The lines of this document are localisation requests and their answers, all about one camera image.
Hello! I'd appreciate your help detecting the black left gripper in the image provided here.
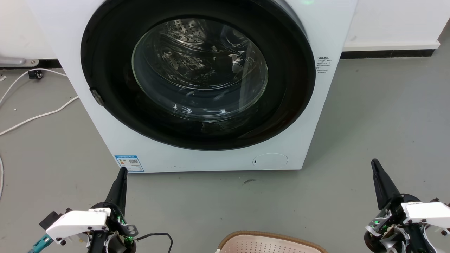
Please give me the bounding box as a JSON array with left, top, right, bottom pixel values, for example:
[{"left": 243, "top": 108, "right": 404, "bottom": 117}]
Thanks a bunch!
[{"left": 88, "top": 167, "right": 139, "bottom": 253}]

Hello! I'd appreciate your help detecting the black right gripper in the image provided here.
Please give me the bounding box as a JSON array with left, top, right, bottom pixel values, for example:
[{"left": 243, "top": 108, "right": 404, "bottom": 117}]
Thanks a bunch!
[{"left": 364, "top": 158, "right": 430, "bottom": 253}]

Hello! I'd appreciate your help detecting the beige perforated laundry basket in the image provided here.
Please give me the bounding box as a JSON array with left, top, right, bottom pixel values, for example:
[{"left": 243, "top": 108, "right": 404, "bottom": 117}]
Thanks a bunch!
[{"left": 216, "top": 231, "right": 328, "bottom": 253}]

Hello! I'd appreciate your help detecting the blue energy label sticker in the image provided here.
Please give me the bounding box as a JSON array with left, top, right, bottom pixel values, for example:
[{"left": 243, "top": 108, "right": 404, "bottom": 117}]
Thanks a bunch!
[{"left": 114, "top": 155, "right": 145, "bottom": 173}]

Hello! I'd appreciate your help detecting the teal connector piece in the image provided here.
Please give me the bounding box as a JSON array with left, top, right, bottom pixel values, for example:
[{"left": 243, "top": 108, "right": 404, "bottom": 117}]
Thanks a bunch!
[{"left": 28, "top": 234, "right": 54, "bottom": 253}]

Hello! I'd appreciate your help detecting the grey washer door latch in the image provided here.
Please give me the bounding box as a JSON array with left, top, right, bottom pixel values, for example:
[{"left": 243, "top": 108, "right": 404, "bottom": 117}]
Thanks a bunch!
[{"left": 90, "top": 88, "right": 105, "bottom": 106}]

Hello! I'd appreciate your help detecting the white front-load washing machine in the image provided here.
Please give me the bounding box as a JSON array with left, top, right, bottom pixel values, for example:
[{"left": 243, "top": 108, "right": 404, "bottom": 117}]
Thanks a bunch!
[{"left": 27, "top": 0, "right": 358, "bottom": 173}]

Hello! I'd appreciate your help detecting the round white filter cover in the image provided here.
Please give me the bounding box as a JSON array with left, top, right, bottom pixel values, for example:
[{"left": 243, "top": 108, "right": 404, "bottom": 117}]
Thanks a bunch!
[{"left": 252, "top": 153, "right": 289, "bottom": 167}]

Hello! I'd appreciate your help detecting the round black glass washer door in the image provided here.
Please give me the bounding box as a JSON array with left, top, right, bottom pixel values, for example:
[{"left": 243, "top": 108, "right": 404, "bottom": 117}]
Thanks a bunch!
[{"left": 80, "top": 0, "right": 316, "bottom": 151}]

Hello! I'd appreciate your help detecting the small printed text sticker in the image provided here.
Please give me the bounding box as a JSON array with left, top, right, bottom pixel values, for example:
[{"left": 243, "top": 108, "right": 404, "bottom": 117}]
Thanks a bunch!
[{"left": 316, "top": 56, "right": 332, "bottom": 74}]

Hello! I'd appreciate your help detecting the thin black left gripper cable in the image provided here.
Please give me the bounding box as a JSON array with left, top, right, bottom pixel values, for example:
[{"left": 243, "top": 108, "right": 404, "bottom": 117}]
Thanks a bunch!
[{"left": 135, "top": 232, "right": 173, "bottom": 253}]

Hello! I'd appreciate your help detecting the white power cable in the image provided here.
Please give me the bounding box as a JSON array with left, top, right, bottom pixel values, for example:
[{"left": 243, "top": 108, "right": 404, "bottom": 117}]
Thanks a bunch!
[
  {"left": 0, "top": 96, "right": 80, "bottom": 136},
  {"left": 0, "top": 68, "right": 68, "bottom": 105}
]

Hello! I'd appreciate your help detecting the grey metal floor bracket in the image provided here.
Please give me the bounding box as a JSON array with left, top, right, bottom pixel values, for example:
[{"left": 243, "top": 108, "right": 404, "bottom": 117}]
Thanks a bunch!
[{"left": 0, "top": 56, "right": 40, "bottom": 68}]

